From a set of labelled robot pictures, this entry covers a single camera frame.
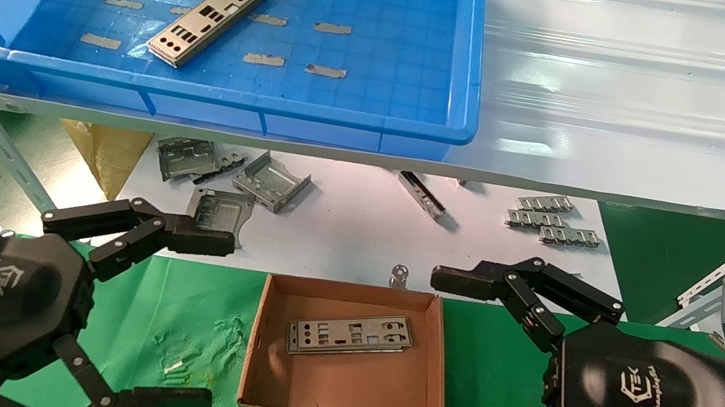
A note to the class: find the brown cardboard box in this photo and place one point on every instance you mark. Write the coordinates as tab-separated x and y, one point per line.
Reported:
339	387

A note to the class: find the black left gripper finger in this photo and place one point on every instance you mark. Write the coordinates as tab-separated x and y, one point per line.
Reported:
138	225
153	398

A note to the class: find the ladder-shaped metal clip strip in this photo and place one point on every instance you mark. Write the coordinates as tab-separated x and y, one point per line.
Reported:
536	220
545	203

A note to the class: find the flat grey metal cover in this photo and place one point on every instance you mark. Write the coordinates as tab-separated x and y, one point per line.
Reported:
222	206

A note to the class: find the white paper sheet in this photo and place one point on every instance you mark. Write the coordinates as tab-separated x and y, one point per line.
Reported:
343	230

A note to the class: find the narrow dark metal strip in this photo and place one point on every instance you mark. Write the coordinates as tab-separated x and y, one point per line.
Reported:
422	197

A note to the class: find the small metal shield group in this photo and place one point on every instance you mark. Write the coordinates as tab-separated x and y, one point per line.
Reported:
570	237

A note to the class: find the silver perforated shield plate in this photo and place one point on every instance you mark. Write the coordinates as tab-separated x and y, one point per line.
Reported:
348	334
205	22

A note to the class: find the grey stamped metal bracket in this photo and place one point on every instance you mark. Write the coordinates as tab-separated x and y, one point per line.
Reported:
189	160

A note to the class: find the U-shaped grey metal bracket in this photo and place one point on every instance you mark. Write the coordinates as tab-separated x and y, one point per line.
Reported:
270	182

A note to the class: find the blue plastic tray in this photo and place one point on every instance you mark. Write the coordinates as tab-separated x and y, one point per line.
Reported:
395	54

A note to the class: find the green table cloth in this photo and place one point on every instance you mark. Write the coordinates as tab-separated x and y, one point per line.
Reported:
510	376

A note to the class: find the yellow woven sack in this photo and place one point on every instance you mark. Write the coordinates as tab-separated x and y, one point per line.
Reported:
109	154

